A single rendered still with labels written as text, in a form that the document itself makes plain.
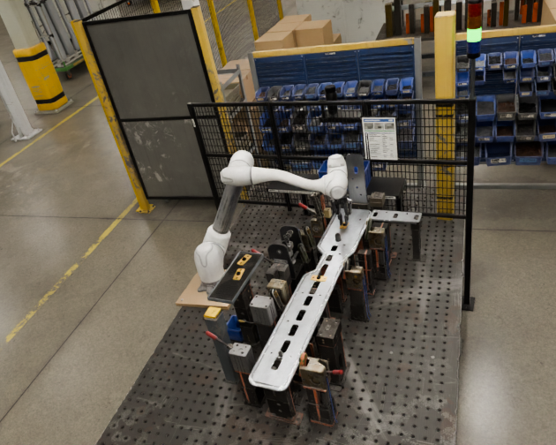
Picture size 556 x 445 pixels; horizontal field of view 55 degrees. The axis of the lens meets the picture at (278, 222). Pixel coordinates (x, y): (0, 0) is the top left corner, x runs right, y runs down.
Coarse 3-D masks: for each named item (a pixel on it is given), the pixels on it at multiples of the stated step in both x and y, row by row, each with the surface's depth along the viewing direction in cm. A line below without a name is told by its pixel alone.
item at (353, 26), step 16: (304, 0) 869; (320, 0) 862; (336, 0) 854; (352, 0) 847; (368, 0) 840; (384, 0) 833; (320, 16) 876; (336, 16) 869; (352, 16) 861; (368, 16) 854; (384, 16) 847; (336, 32) 884; (352, 32) 876; (368, 32) 868
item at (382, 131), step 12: (360, 120) 327; (372, 120) 324; (384, 120) 321; (396, 120) 318; (372, 132) 329; (384, 132) 326; (396, 132) 323; (372, 144) 333; (384, 144) 330; (396, 144) 327; (372, 156) 339; (384, 156) 335; (396, 156) 332
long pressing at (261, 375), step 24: (336, 216) 320; (360, 216) 316; (336, 264) 283; (288, 312) 259; (312, 312) 256; (288, 336) 245; (264, 360) 236; (288, 360) 233; (264, 384) 225; (288, 384) 223
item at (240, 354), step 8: (240, 344) 238; (232, 352) 235; (240, 352) 234; (248, 352) 234; (232, 360) 238; (240, 360) 235; (248, 360) 235; (240, 368) 239; (248, 368) 237; (240, 376) 244; (248, 376) 241; (248, 384) 245; (248, 392) 248; (256, 392) 246; (248, 400) 252; (256, 400) 249; (264, 400) 254; (256, 408) 252
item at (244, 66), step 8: (232, 64) 607; (240, 64) 601; (248, 64) 596; (248, 72) 571; (224, 80) 564; (248, 80) 571; (240, 88) 554; (248, 88) 570; (240, 96) 560; (248, 96) 570; (240, 112) 616; (256, 112) 566; (232, 120) 624; (240, 120) 622; (240, 128) 605; (248, 128) 600; (256, 128) 577; (264, 152) 592; (256, 160) 601; (288, 168) 597
